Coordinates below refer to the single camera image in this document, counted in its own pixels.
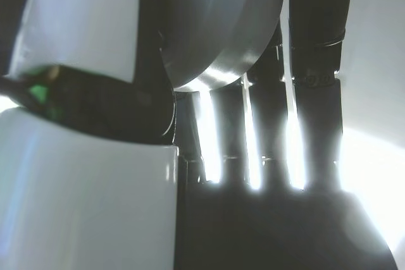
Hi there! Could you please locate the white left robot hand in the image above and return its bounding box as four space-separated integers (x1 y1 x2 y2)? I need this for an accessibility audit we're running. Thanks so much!
0 0 398 270

